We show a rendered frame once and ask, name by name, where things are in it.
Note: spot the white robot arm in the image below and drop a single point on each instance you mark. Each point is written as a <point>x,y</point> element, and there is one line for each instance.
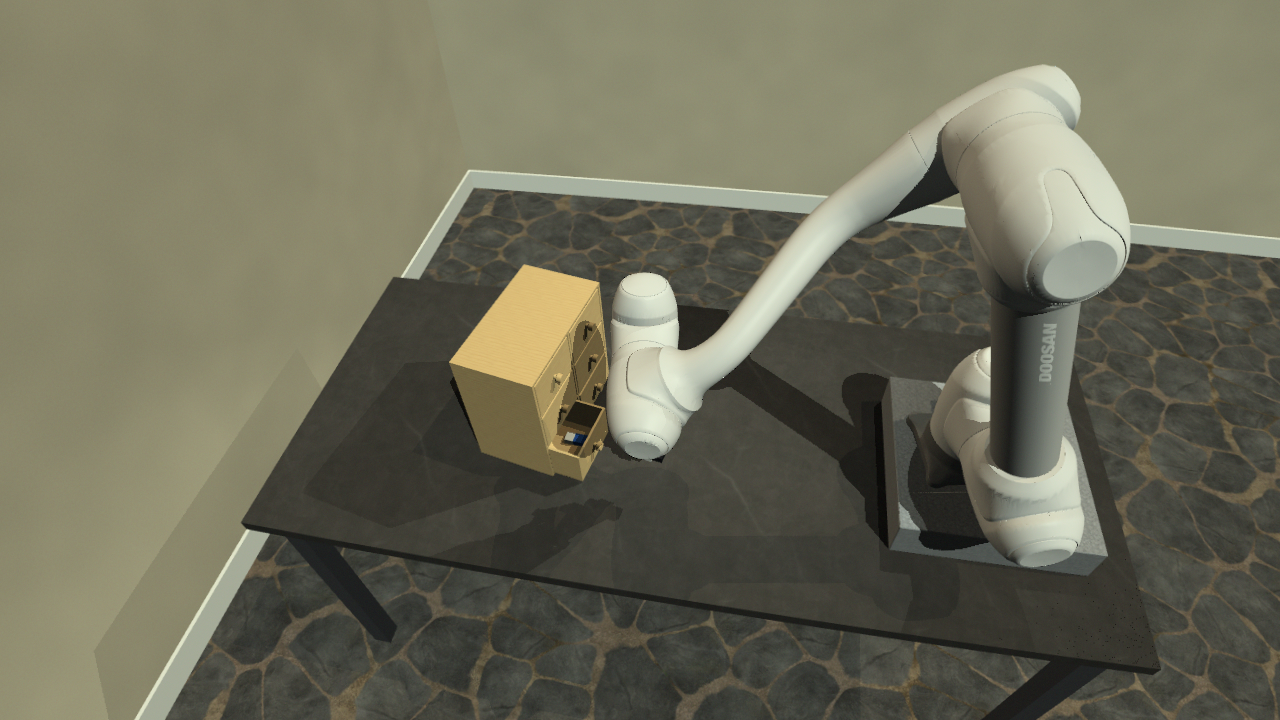
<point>1046,222</point>

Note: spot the tan wooden chest of drawers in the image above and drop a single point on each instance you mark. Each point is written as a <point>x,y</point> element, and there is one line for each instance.
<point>500,362</point>

